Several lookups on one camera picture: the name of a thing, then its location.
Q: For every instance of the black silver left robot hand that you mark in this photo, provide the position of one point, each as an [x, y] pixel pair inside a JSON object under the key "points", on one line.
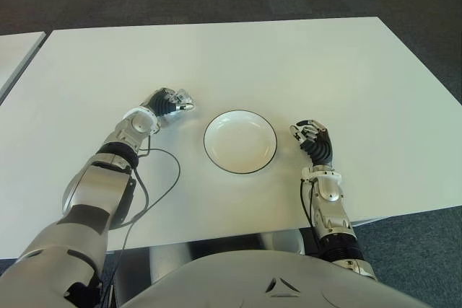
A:
{"points": [[162, 104]]}

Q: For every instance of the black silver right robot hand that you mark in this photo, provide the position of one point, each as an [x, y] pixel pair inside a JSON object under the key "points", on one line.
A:
{"points": [[320, 145]]}

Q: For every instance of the clear water bottle blue cap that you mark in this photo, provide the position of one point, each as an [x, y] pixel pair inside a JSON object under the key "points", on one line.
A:
{"points": [[187, 99]]}

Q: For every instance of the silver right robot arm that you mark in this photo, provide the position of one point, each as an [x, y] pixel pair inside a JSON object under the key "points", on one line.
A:
{"points": [[334, 214]]}

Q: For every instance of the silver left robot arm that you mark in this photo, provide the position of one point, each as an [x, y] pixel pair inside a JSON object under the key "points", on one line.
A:
{"points": [[90, 192]]}

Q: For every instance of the white plate black rim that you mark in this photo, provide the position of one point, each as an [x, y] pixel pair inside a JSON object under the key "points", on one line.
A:
{"points": [[240, 142]]}

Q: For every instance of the white robot waist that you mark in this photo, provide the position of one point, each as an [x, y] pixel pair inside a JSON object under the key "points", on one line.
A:
{"points": [[285, 241]]}

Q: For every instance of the grey robot torso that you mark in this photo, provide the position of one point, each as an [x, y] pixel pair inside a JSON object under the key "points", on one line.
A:
{"points": [[260, 279]]}

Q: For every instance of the white side table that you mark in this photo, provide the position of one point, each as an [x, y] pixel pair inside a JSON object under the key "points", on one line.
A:
{"points": [[14, 59]]}

